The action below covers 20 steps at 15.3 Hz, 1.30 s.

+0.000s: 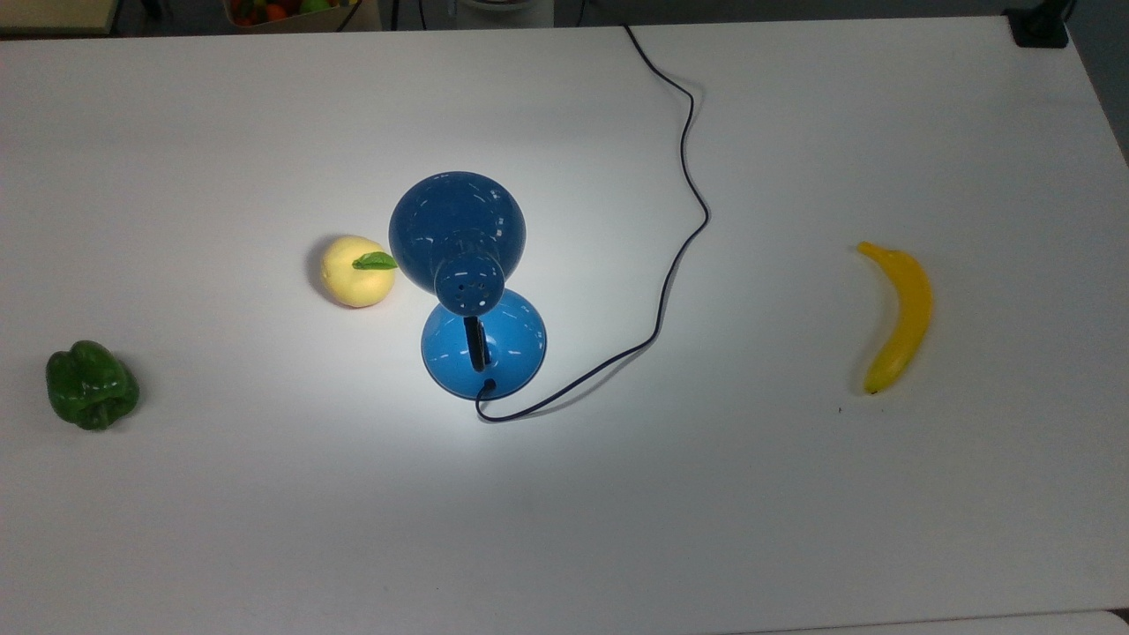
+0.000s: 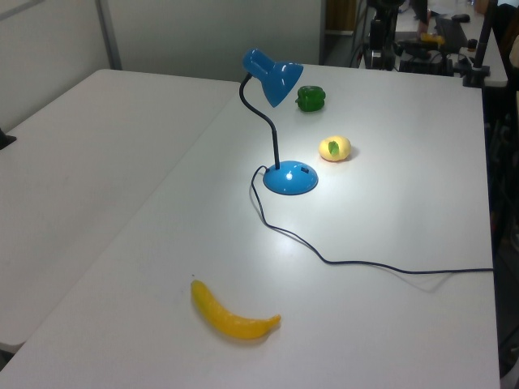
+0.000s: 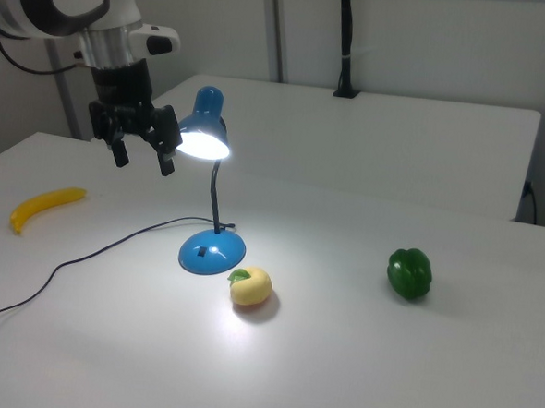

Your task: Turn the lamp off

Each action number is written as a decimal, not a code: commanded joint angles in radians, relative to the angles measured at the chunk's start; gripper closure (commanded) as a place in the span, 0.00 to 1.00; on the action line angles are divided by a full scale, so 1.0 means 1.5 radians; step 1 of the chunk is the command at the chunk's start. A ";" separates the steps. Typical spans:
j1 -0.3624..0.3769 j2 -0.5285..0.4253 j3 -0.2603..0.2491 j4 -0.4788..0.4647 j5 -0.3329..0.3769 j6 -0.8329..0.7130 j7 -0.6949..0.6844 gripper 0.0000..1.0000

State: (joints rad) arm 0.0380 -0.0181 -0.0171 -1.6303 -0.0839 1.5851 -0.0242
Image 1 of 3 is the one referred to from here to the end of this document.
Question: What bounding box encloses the blue desk lamp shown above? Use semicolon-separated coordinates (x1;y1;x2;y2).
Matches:
388;170;548;402

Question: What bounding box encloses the yellow toy apple with leaf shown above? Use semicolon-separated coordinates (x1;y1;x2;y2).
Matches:
319;235;399;310

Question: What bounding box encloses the yellow toy banana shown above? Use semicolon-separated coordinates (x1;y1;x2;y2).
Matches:
856;241;934;396

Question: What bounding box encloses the cardboard box of toy fruit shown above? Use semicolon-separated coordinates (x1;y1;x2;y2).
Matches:
224;0;381;34

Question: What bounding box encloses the green toy bell pepper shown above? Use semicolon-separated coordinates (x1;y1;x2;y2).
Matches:
45;340;141;432

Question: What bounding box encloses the black corner table clamp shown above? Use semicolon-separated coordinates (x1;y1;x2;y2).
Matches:
1004;0;1075;49

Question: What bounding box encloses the tan wooden board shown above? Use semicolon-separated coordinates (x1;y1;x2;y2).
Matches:
0;0;122;36

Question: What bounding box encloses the black lamp power cable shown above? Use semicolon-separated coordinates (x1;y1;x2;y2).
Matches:
475;24;711;424

